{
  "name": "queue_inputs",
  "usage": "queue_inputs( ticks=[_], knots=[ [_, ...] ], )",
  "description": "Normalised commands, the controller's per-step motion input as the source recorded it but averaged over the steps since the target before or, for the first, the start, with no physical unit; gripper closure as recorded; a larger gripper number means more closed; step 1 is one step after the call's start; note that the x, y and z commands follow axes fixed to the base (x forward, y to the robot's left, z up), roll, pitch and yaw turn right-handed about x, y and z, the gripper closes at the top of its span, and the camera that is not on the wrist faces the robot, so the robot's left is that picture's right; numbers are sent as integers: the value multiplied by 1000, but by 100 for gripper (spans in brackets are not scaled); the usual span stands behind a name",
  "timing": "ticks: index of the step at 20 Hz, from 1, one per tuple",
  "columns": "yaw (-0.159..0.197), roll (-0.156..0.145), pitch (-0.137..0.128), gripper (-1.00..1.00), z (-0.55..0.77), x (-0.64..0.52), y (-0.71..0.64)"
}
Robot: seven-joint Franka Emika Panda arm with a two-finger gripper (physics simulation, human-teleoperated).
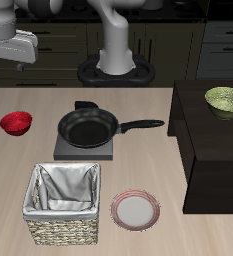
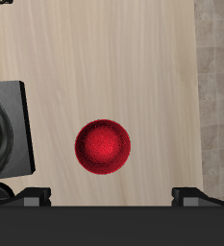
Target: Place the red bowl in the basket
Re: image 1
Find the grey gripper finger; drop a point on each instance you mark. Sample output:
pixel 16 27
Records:
pixel 20 67

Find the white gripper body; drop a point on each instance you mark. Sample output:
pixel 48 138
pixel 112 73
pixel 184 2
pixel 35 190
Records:
pixel 11 51

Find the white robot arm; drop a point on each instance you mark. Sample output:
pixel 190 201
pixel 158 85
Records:
pixel 116 40

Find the red bowl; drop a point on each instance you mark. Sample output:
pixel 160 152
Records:
pixel 16 122

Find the white lined wicker basket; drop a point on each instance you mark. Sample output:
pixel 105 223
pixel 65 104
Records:
pixel 63 200

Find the green bowl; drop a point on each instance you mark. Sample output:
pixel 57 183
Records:
pixel 226 103

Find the round black stove knob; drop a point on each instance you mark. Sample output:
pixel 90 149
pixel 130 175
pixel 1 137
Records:
pixel 85 104

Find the black frying pan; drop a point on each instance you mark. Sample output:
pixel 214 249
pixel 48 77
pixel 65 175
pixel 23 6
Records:
pixel 88 130

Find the dark grey stove plate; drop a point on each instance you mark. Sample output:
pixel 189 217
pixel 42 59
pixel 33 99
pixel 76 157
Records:
pixel 64 152

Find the dark kitchen cupboards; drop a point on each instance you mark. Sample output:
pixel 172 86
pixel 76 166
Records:
pixel 169 50

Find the white plate with red rings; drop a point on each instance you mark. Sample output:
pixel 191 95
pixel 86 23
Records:
pixel 135 210

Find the grey drawer unit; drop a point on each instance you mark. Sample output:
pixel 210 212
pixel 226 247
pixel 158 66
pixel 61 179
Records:
pixel 221 50

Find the dark wooden cabinet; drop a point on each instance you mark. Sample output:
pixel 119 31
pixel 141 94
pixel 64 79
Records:
pixel 208 160

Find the flat black base plate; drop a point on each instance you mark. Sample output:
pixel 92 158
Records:
pixel 144 74

